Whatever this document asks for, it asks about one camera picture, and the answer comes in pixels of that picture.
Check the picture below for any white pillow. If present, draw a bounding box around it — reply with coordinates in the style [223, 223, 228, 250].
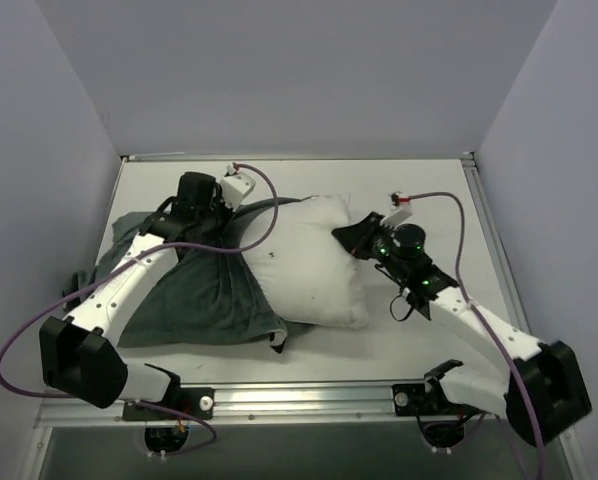
[240, 195, 369, 329]

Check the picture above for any dark green pillowcase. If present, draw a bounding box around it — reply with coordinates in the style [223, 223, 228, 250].
[62, 198, 313, 353]

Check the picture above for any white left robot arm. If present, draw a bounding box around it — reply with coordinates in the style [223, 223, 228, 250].
[39, 167, 255, 419]

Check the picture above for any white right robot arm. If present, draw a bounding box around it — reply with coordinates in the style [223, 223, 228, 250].
[332, 212, 592, 446]

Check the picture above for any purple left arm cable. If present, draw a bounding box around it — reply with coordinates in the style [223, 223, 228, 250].
[0, 162, 280, 455]

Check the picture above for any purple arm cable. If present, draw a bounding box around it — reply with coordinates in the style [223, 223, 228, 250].
[403, 192, 548, 480]
[0, 162, 280, 455]

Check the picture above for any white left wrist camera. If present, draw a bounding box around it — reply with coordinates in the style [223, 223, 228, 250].
[218, 168, 256, 211]

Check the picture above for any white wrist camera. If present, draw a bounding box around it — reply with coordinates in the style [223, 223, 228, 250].
[218, 168, 256, 211]
[380, 192, 413, 230]

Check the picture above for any black loop strap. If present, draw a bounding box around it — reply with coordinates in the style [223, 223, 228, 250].
[388, 294, 418, 324]

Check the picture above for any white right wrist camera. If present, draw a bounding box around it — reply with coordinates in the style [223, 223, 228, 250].
[380, 192, 413, 230]

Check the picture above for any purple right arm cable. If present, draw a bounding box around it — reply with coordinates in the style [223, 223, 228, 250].
[403, 192, 548, 480]

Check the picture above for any aluminium right side rail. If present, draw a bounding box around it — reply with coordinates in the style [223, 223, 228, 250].
[461, 152, 530, 333]

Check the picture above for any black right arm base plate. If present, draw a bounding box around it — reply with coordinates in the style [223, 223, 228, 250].
[391, 382, 479, 417]

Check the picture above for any aluminium front frame rail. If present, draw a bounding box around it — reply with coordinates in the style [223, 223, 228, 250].
[37, 366, 525, 428]

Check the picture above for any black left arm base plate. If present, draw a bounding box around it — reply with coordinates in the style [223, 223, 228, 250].
[122, 387, 215, 422]

